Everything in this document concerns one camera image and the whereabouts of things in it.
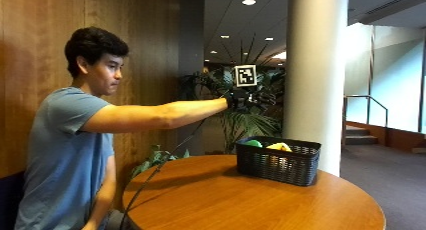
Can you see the yellow banana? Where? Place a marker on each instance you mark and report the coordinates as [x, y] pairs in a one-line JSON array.
[[280, 146]]

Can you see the large potted palm plant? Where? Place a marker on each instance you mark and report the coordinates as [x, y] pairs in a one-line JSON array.
[[248, 120]]

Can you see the white round column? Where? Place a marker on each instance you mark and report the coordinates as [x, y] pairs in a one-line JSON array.
[[316, 76]]

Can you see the round ceiling light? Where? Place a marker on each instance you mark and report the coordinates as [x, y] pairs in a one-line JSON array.
[[249, 2]]

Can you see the black plastic basket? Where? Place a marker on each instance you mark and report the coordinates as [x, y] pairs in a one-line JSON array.
[[277, 163]]

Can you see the green fruit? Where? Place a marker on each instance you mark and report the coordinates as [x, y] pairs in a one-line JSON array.
[[253, 143]]

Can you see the small green leafy plant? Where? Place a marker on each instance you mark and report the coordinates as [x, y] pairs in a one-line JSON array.
[[154, 159]]

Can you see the white marker cube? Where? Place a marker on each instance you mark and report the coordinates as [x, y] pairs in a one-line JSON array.
[[245, 75]]

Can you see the metal stair handrail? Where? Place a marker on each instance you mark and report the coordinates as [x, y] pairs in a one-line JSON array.
[[367, 106]]

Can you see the dark blue seat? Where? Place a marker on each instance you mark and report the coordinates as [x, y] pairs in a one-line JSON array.
[[11, 200]]

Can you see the person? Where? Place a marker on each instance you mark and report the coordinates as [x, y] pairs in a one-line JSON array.
[[67, 150]]

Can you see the carpeted stair steps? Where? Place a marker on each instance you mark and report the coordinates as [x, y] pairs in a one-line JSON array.
[[358, 135]]

